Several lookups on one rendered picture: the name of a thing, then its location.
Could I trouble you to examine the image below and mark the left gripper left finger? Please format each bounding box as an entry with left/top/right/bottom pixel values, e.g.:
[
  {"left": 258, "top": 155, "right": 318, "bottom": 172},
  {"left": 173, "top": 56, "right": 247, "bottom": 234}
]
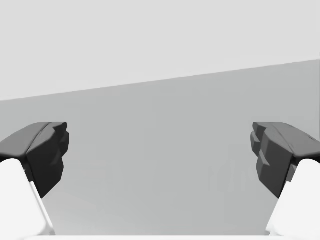
[{"left": 0, "top": 121, "right": 71, "bottom": 237}]

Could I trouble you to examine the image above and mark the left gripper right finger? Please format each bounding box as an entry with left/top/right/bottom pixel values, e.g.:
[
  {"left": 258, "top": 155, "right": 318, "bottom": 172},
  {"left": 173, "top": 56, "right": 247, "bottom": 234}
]
[{"left": 250, "top": 121, "right": 320, "bottom": 237}]

